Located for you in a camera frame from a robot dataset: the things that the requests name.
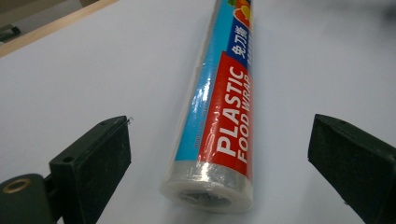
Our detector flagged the dark object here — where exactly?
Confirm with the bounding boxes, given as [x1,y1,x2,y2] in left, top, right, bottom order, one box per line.
[0,24,22,44]

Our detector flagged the plastic wrap roll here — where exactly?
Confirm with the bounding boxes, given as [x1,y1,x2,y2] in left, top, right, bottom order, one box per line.
[160,0,254,215]

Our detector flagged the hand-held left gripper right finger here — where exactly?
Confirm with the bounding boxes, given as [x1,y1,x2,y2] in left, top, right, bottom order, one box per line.
[307,113,396,224]

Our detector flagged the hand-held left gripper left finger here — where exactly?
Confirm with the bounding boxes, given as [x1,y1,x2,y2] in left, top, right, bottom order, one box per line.
[49,115,133,224]

